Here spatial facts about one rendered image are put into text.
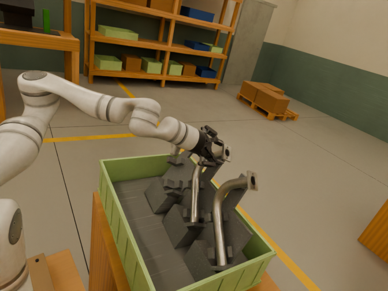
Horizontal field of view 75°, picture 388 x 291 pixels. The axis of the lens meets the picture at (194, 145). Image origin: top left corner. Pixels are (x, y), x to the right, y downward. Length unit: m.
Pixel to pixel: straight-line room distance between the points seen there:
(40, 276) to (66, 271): 0.08
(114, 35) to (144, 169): 4.07
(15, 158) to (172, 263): 0.55
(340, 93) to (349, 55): 0.88
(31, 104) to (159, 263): 0.60
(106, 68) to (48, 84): 4.40
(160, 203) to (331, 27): 7.13
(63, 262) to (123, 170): 0.44
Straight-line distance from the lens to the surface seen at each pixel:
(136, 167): 1.16
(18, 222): 0.54
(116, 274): 0.93
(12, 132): 0.65
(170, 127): 0.70
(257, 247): 0.95
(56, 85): 0.77
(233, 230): 0.83
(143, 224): 0.99
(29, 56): 5.53
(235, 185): 0.77
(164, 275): 0.87
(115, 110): 0.69
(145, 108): 0.67
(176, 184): 1.02
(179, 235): 0.92
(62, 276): 0.87
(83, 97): 0.73
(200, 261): 0.86
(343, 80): 7.34
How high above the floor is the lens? 1.56
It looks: 27 degrees down
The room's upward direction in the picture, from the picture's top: 14 degrees clockwise
